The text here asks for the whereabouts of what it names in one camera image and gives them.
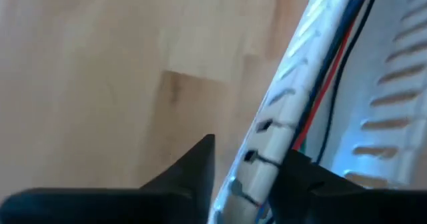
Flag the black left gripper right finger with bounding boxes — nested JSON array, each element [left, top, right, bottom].
[[268, 149, 427, 224]]

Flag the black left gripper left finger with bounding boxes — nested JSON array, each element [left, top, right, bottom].
[[0, 133, 216, 224]]

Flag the black wire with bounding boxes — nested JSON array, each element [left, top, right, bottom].
[[315, 0, 382, 165]]

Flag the red wire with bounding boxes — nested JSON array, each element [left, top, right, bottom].
[[295, 0, 374, 151]]

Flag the white slotted cable duct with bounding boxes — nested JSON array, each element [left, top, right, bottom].
[[206, 0, 427, 224]]

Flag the red blue black wires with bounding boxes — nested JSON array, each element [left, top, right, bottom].
[[256, 0, 368, 224]]

